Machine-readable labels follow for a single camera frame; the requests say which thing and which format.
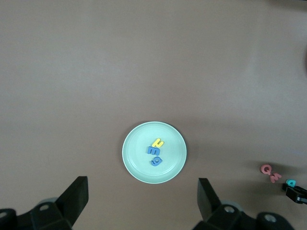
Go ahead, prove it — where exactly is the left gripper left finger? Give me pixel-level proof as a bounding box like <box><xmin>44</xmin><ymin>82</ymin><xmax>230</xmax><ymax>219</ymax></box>
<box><xmin>0</xmin><ymin>176</ymin><xmax>89</xmax><ymax>230</ymax></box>

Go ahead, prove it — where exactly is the blue lowercase letter g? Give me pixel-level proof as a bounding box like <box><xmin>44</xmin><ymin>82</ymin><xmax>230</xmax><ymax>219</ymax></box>
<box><xmin>150</xmin><ymin>156</ymin><xmax>165</xmax><ymax>167</ymax></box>

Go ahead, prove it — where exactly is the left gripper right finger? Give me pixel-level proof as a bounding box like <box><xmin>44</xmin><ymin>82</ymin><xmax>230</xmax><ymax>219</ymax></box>
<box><xmin>192</xmin><ymin>177</ymin><xmax>295</xmax><ymax>230</ymax></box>

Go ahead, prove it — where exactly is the red uppercase letter Q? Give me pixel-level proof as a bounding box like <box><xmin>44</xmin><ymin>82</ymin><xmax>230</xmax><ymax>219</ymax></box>
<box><xmin>260</xmin><ymin>163</ymin><xmax>273</xmax><ymax>175</ymax></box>

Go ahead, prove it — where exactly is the green plate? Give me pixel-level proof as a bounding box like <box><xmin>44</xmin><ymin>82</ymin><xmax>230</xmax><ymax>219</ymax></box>
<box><xmin>121</xmin><ymin>121</ymin><xmax>187</xmax><ymax>184</ymax></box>

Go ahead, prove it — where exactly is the red lowercase foam letter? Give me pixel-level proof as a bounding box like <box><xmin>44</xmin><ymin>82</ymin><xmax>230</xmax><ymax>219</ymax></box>
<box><xmin>268</xmin><ymin>172</ymin><xmax>282</xmax><ymax>184</ymax></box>

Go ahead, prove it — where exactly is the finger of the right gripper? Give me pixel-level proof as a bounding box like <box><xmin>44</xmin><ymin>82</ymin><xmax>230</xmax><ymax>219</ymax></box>
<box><xmin>282</xmin><ymin>183</ymin><xmax>307</xmax><ymax>205</ymax></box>

